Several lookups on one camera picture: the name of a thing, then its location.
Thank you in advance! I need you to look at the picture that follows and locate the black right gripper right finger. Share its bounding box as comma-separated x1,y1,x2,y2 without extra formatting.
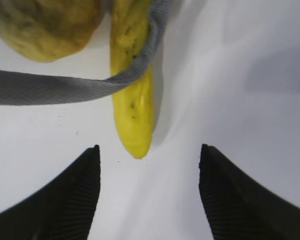
198,144,300,240

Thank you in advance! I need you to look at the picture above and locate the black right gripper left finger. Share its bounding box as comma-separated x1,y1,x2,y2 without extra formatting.
0,145,101,240

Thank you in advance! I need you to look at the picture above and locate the navy blue lunch bag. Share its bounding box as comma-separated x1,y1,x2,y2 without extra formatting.
0,0,175,106

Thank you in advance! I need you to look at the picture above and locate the yellow pear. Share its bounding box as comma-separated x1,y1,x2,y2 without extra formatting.
0,0,103,63

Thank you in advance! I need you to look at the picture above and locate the yellow banana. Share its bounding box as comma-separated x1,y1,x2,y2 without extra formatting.
110,0,155,159

